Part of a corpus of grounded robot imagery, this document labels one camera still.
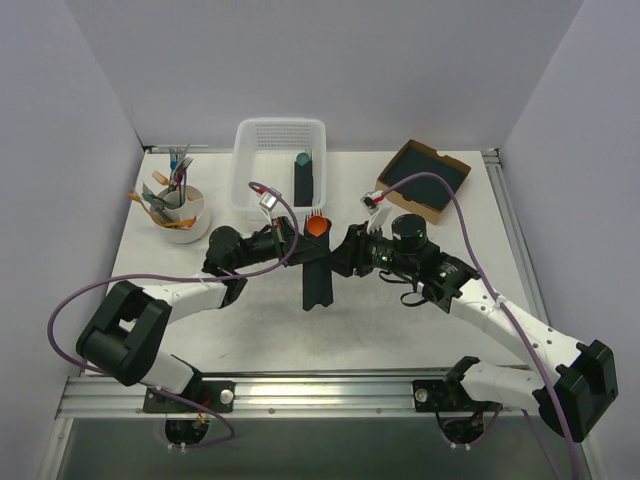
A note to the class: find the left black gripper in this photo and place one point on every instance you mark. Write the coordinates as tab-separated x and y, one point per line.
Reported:
288	237

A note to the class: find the silver metal fork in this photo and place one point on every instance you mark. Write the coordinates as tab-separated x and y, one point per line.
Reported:
180	162

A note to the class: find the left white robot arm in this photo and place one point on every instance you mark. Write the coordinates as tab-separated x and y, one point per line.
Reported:
123	338

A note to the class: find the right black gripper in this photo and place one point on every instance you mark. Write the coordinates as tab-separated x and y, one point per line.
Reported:
357	249

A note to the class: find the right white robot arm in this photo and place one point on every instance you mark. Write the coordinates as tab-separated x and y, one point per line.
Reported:
570	384

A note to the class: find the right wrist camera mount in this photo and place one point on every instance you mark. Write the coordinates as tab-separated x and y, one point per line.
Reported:
377	208

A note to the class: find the orange plastic spoon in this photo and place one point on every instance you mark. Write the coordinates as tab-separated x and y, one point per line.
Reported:
317	226

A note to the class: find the orange plastic fork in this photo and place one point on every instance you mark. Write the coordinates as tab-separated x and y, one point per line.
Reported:
160	178

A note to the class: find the brown cardboard napkin box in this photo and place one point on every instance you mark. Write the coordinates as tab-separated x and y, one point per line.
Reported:
424	196

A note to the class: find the dark rolled napkin bundle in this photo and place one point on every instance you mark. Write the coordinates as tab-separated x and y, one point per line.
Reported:
303	185

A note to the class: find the white utensil holder cup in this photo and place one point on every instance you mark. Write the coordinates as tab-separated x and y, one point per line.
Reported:
185	219

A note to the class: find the aluminium frame rail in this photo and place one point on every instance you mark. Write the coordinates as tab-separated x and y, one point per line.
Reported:
357	394

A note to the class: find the white perforated plastic basket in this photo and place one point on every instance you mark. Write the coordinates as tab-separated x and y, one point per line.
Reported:
265	151

